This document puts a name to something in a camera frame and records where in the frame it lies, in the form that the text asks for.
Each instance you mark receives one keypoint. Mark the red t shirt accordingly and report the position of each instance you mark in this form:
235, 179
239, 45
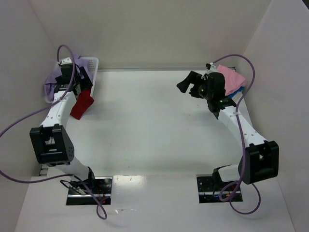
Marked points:
84, 101

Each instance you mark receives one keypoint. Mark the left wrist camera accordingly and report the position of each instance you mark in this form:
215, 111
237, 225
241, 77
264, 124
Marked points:
65, 61

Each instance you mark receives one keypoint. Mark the pink folded t shirt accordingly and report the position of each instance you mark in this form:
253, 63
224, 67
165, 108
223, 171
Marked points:
233, 80

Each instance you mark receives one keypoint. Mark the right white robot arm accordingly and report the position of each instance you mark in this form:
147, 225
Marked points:
260, 157

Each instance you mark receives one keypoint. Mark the blue folded t shirt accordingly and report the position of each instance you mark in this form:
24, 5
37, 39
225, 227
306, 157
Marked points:
235, 92

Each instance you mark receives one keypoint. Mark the white plastic basket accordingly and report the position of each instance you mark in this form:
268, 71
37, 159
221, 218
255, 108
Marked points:
91, 67

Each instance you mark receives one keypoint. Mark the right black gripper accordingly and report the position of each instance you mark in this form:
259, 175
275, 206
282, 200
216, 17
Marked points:
194, 85

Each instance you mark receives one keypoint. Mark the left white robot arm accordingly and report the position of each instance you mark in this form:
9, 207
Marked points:
51, 142

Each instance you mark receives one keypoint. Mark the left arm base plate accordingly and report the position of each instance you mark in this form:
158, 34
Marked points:
78, 195

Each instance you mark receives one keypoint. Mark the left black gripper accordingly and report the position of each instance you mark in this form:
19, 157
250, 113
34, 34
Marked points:
84, 82

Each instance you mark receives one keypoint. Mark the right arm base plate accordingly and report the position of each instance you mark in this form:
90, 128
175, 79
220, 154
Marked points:
208, 191

